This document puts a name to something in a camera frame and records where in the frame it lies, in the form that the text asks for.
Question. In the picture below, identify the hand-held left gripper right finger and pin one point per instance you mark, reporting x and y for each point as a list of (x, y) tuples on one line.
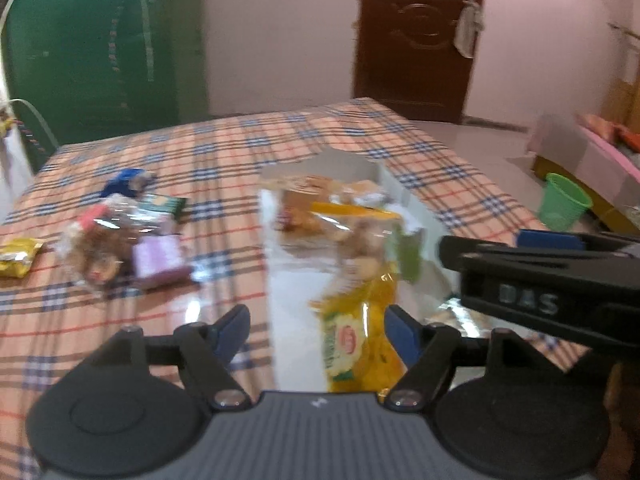
[(400, 332)]

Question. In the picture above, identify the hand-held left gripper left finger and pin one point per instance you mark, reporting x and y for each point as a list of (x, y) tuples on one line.
[(232, 332)]

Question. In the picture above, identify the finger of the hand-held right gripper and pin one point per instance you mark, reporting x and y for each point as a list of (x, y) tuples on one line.
[(550, 240), (452, 252)]

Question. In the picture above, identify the green wafer packet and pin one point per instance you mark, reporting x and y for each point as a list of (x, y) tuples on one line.
[(409, 255)]

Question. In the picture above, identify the large yellow snack bag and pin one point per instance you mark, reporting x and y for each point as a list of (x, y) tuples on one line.
[(350, 340)]

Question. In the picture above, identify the white cardboard box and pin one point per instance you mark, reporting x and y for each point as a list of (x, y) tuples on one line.
[(295, 320)]

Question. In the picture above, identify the clear bread packet orange edge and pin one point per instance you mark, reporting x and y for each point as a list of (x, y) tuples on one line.
[(352, 232)]

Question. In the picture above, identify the clear pastry packet round label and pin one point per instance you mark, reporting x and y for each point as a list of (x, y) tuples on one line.
[(295, 200)]

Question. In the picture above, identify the clear snack packet red label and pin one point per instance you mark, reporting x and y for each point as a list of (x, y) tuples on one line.
[(97, 255)]

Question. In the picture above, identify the blue snack packet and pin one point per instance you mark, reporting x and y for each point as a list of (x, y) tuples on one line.
[(125, 182)]

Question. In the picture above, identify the green plastic bin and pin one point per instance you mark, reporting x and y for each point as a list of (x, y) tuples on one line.
[(562, 202)]

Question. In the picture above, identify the bed with pink sheet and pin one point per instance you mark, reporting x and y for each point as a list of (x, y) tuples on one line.
[(600, 160)]

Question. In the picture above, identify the purple wafer packet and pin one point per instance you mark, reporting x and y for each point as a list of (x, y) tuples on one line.
[(160, 257)]

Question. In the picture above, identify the dark green snack packet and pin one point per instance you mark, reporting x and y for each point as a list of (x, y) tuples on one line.
[(162, 205)]

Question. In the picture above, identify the plaid tablecloth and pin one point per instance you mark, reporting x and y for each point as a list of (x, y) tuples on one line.
[(225, 150)]

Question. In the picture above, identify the brown wooden door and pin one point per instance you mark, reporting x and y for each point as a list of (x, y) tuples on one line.
[(415, 60)]

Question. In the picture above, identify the small yellow snack packet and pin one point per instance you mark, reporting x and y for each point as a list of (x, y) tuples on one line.
[(17, 257)]

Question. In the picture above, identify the white hanging cloth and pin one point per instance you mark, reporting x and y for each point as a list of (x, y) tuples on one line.
[(469, 25)]

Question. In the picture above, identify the green cabinet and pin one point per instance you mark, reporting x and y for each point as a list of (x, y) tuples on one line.
[(100, 60)]

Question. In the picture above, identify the cream wall socket strip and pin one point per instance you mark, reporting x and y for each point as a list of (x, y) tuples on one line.
[(4, 122)]

